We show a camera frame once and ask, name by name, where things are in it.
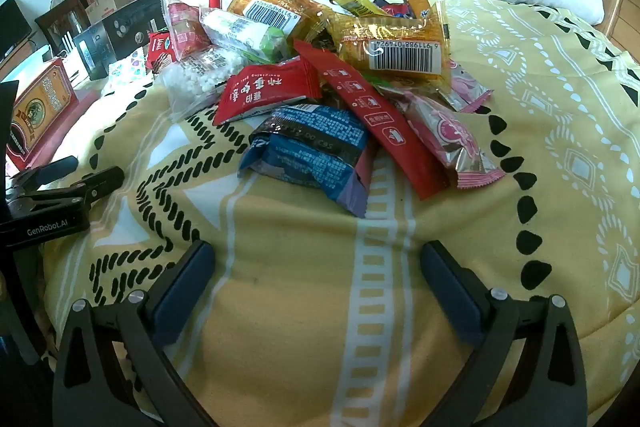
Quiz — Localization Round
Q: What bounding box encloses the red square snack packet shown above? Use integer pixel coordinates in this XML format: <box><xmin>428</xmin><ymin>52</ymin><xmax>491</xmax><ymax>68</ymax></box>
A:
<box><xmin>212</xmin><ymin>59</ymin><xmax>323</xmax><ymax>126</ymax></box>

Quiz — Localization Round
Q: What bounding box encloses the red and gold box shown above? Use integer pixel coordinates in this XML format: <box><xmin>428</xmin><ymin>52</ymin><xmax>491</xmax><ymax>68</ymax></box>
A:
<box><xmin>7</xmin><ymin>57</ymin><xmax>83</xmax><ymax>170</ymax></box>

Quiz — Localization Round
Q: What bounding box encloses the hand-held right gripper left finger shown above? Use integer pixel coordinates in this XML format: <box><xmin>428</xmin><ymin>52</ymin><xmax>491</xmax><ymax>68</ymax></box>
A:
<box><xmin>52</xmin><ymin>239</ymin><xmax>217</xmax><ymax>427</ymax></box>

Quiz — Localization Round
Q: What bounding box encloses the dark wooden chair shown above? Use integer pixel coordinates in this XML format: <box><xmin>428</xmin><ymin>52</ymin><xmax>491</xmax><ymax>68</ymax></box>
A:
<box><xmin>35</xmin><ymin>0</ymin><xmax>92</xmax><ymax>54</ymax></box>

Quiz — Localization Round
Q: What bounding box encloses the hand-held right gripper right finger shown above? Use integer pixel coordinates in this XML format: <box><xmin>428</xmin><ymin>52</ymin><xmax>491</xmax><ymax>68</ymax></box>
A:
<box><xmin>420</xmin><ymin>240</ymin><xmax>588</xmax><ymax>427</ymax></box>

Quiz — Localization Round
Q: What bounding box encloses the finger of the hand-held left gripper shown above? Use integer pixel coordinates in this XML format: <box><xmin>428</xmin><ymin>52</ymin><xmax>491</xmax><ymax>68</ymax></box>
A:
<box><xmin>10</xmin><ymin>155</ymin><xmax>79</xmax><ymax>188</ymax></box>
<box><xmin>21</xmin><ymin>166</ymin><xmax>125</xmax><ymax>212</ymax></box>

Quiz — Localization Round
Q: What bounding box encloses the black printed product box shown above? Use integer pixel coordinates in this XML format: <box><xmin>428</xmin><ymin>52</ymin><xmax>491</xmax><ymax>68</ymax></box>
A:
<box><xmin>74</xmin><ymin>0</ymin><xmax>168</xmax><ymax>81</ymax></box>

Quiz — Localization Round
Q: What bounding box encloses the pile of assorted snack packets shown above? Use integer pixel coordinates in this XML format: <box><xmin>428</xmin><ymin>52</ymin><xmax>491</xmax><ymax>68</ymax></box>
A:
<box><xmin>147</xmin><ymin>0</ymin><xmax>507</xmax><ymax>219</ymax></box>

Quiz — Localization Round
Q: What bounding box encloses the black flat television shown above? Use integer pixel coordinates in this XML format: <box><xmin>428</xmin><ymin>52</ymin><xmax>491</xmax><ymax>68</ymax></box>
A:
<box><xmin>0</xmin><ymin>0</ymin><xmax>33</xmax><ymax>60</ymax></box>

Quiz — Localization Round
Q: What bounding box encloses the white dotted pouch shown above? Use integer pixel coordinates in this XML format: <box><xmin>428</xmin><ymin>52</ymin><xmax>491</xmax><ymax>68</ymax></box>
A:
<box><xmin>100</xmin><ymin>48</ymin><xmax>153</xmax><ymax>98</ymax></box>

